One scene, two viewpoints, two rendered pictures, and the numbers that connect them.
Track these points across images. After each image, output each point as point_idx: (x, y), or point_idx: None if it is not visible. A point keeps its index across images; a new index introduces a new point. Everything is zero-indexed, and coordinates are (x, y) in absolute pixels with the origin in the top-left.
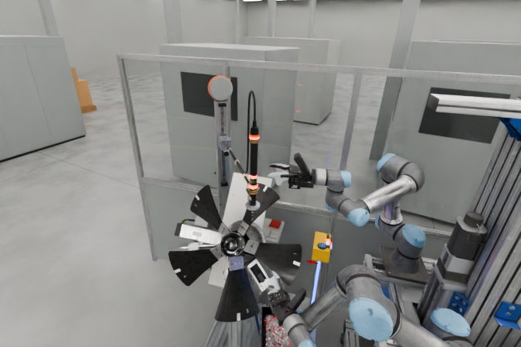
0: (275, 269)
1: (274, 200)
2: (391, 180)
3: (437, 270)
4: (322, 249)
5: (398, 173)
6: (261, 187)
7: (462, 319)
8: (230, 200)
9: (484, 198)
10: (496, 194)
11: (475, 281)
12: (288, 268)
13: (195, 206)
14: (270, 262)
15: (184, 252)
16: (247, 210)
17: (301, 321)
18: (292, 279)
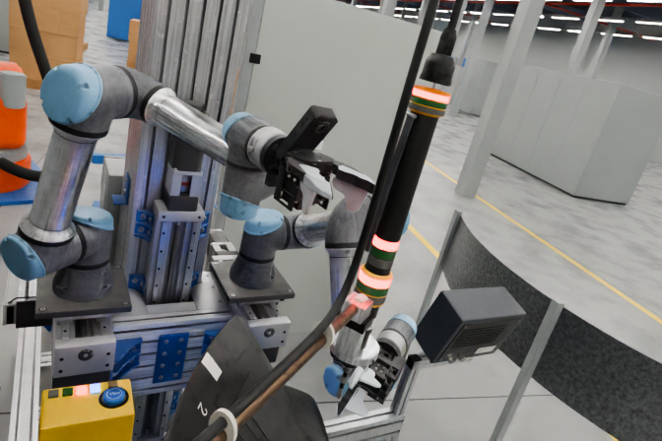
0: (315, 414)
1: (250, 336)
2: (110, 122)
3: (178, 214)
4: (127, 394)
5: (135, 94)
6: (204, 388)
7: (258, 210)
8: None
9: (169, 79)
10: (191, 63)
11: (206, 182)
12: (291, 396)
13: None
14: (310, 424)
15: None
16: None
17: (384, 332)
18: (299, 390)
